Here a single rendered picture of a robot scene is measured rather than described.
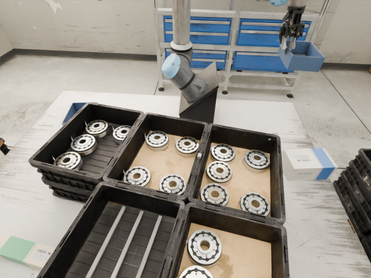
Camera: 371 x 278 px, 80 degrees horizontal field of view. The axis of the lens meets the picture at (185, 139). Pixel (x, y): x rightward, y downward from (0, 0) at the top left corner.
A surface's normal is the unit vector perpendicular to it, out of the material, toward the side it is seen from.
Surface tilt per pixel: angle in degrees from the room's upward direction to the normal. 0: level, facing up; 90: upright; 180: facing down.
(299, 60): 90
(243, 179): 0
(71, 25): 90
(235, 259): 0
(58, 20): 90
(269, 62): 90
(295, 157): 0
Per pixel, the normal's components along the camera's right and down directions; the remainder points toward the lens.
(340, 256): 0.01, -0.73
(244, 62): -0.07, 0.69
